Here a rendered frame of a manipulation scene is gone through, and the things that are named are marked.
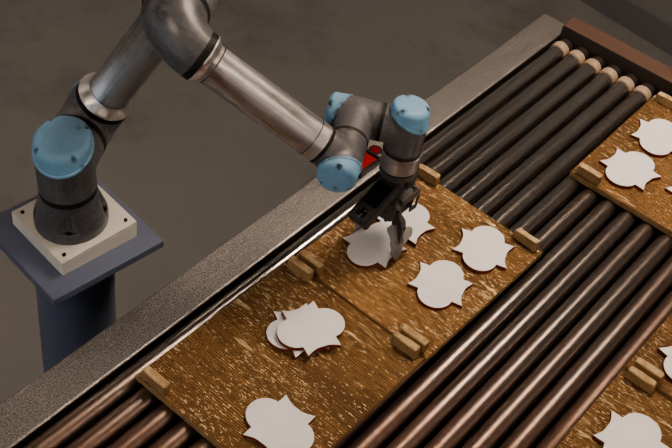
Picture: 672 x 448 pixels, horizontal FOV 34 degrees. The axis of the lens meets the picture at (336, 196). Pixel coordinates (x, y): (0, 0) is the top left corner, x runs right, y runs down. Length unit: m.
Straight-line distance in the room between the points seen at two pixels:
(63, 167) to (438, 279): 0.77
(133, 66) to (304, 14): 2.47
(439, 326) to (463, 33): 2.56
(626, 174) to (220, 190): 1.57
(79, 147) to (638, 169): 1.27
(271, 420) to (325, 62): 2.51
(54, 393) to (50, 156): 0.45
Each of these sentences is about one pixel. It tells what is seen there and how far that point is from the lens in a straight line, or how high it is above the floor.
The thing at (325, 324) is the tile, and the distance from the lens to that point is 2.14.
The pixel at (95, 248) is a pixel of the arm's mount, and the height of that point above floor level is 0.90.
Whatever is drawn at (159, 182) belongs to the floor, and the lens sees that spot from 3.76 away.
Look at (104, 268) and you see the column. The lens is 2.32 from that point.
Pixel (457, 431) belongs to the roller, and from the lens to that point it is 2.08.
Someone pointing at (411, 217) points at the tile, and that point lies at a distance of 2.38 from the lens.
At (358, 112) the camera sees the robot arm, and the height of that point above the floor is 1.28.
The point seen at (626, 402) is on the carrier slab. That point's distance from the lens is 2.21.
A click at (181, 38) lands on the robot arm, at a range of 1.91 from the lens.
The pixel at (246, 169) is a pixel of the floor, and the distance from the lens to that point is 3.82.
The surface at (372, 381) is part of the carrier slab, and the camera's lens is 2.09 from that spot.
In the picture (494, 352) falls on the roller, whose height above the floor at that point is 0.92.
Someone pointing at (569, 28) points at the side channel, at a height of 0.95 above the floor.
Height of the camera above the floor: 2.59
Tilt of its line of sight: 43 degrees down
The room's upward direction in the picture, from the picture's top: 10 degrees clockwise
